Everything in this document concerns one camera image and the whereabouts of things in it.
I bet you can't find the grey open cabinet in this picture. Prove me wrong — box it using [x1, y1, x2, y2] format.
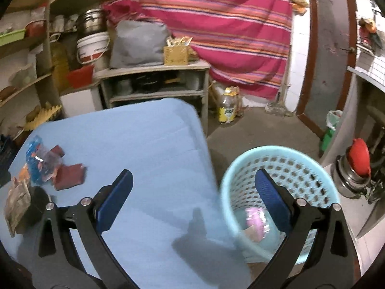
[95, 59, 211, 133]

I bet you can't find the blue crinkled plastic bag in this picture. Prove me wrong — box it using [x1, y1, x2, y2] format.
[25, 135, 59, 185]

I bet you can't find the orange hanging rag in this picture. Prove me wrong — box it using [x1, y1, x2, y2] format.
[358, 18, 385, 52]

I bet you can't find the yellow woven box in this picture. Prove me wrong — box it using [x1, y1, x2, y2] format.
[163, 36, 193, 66]

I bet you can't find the yellow corrugated sheet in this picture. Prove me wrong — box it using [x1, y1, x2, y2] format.
[23, 102, 62, 131]

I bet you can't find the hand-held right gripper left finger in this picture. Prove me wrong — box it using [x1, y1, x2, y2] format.
[32, 169, 142, 289]

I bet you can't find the brown paper scrap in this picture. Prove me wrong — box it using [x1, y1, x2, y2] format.
[241, 227, 263, 243]

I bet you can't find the crumpled brown paper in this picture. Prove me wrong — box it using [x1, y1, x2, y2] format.
[4, 177, 32, 238]

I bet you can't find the black pot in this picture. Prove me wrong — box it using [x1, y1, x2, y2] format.
[132, 74, 160, 93]

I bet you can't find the red plastic tub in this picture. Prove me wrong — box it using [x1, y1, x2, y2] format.
[64, 65, 95, 88]

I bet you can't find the red lid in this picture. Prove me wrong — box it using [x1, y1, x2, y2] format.
[347, 138, 371, 177]

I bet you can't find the small dark red packet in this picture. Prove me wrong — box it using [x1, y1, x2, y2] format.
[48, 145, 66, 158]

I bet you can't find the grey pillow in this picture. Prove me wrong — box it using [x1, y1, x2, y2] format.
[110, 20, 172, 69]

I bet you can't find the green plastic tray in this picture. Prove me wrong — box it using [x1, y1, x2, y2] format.
[0, 28, 27, 47]

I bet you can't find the yellow oil jug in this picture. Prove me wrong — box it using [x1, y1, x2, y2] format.
[50, 34, 71, 91]

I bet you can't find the green bottle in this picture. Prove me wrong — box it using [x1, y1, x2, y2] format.
[319, 128, 336, 154]

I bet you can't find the large dark red packet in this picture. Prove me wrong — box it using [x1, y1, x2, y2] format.
[52, 163, 86, 191]

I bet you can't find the light blue perforated basket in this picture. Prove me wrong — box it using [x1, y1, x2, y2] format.
[219, 145, 342, 265]

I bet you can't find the white plastic bag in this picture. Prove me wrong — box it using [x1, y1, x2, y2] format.
[326, 110, 343, 131]

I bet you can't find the steel pot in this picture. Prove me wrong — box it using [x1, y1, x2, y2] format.
[76, 8, 107, 37]

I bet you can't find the red plastic basket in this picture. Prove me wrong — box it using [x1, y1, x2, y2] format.
[26, 20, 49, 37]

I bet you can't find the white plastic bucket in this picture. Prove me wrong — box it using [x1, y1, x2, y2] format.
[76, 32, 111, 65]

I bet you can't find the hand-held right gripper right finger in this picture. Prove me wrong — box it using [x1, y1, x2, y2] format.
[245, 169, 361, 289]

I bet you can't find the yellow hanging rag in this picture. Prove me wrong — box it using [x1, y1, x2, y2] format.
[289, 0, 310, 15]

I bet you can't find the red striped blanket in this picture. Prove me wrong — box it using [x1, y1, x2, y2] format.
[99, 0, 294, 100]

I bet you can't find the white low cabinet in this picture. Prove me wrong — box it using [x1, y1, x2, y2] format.
[60, 81, 104, 118]

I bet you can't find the clear bottle yellow label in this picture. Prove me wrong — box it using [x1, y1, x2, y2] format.
[217, 87, 239, 124]

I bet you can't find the pink wrapper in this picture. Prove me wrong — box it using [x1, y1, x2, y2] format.
[245, 207, 270, 234]

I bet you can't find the wooden shelf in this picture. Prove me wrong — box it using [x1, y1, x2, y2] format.
[0, 0, 100, 145]

